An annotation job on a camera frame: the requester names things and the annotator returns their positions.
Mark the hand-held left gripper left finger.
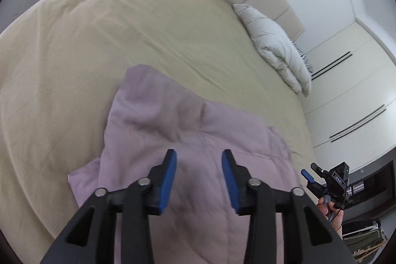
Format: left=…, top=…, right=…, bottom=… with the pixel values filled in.
left=39, top=149, right=177, bottom=264

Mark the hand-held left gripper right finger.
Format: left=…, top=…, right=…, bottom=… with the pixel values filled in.
left=221, top=149, right=356, bottom=264

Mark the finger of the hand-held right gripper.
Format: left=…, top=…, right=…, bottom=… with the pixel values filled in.
left=310, top=163, right=331, bottom=178
left=301, top=169, right=328, bottom=196

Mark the pink hooded puffer coat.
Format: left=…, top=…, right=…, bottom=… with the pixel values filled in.
left=67, top=64, right=302, bottom=264

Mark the person's right forearm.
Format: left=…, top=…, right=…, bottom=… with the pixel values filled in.
left=332, top=217, right=345, bottom=240

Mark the person's right hand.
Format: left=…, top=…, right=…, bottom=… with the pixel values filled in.
left=317, top=194, right=341, bottom=224

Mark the dark tv cabinet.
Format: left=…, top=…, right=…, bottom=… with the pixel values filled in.
left=343, top=148, right=396, bottom=218

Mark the dark green bag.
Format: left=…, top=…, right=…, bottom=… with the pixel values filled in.
left=342, top=219, right=387, bottom=255

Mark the white wardrobe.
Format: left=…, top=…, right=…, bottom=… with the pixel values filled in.
left=297, top=21, right=396, bottom=172

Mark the zebra print pillow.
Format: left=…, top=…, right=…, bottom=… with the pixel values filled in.
left=289, top=39, right=314, bottom=74

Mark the white pillow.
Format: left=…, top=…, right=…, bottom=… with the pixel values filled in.
left=232, top=3, right=312, bottom=97

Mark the bed with beige sheet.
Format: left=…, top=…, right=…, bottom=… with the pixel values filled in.
left=0, top=0, right=316, bottom=264

